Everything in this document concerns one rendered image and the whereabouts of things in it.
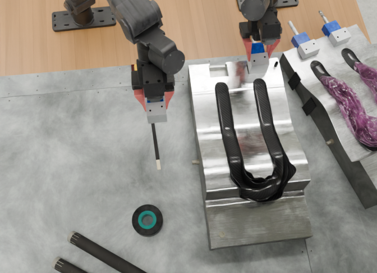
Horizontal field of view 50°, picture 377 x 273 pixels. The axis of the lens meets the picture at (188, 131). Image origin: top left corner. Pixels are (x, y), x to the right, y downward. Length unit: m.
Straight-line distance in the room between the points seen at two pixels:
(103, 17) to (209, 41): 0.35
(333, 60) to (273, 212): 0.50
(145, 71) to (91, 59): 0.42
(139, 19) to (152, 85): 0.14
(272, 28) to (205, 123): 0.30
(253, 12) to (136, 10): 0.28
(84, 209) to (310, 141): 0.66
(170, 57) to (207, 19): 0.52
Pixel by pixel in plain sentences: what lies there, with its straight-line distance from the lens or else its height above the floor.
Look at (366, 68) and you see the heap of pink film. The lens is 1.28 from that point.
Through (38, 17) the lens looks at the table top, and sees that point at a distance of 1.44.
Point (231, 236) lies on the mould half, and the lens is 1.06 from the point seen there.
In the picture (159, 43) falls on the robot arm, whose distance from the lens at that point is 0.87.
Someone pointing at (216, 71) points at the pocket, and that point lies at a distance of 1.20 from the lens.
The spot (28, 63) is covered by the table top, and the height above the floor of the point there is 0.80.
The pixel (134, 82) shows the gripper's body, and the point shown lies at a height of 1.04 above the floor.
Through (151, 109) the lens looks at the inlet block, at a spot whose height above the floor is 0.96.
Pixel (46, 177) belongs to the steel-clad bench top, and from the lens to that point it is 1.19.
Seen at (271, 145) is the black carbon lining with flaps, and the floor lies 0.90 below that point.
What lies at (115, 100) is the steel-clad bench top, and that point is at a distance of 1.23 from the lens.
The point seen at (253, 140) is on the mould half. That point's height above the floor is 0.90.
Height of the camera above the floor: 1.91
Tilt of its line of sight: 69 degrees down
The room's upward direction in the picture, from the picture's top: 5 degrees clockwise
